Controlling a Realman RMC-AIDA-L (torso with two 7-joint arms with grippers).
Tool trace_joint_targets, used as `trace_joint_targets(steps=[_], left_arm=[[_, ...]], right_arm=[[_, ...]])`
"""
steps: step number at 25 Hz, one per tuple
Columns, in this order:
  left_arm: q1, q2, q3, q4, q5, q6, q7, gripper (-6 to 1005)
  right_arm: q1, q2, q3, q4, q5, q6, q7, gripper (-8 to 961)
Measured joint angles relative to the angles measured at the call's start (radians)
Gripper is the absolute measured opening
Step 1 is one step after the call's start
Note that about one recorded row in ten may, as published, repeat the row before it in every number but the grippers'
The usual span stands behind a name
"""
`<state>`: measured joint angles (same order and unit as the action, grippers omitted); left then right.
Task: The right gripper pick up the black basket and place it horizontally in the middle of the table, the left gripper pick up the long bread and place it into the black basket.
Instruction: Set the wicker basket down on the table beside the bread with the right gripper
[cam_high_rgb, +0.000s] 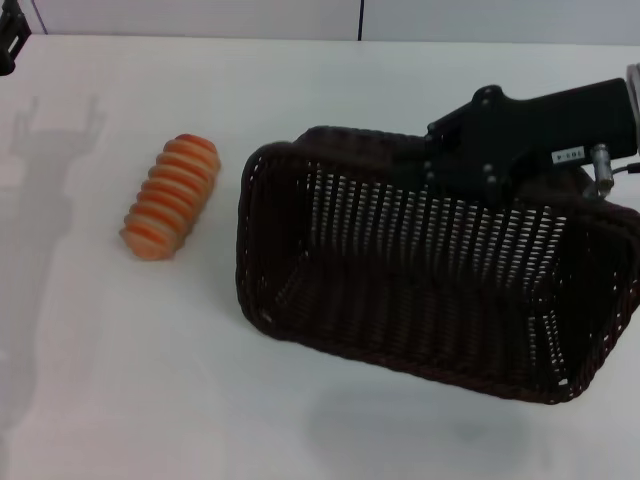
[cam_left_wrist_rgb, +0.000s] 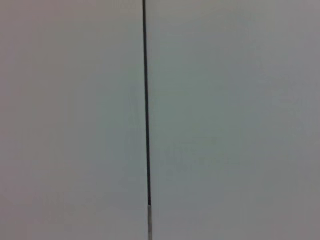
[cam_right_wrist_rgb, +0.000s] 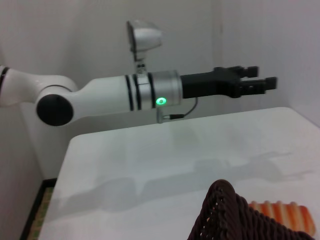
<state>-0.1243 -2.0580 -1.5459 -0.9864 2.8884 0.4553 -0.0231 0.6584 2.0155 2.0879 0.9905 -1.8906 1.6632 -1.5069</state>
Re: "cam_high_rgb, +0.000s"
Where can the dark brown woven basket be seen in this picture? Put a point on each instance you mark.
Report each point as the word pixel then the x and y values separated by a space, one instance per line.
pixel 400 300

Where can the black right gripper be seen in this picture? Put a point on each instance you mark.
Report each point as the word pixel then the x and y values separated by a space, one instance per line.
pixel 525 130

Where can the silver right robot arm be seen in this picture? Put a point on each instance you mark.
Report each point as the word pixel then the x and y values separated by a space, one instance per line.
pixel 635 100

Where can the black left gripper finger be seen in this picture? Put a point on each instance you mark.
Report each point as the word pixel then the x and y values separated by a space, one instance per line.
pixel 10 40

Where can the orange striped bread roll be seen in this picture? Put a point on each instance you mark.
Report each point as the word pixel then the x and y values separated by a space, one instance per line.
pixel 170 200

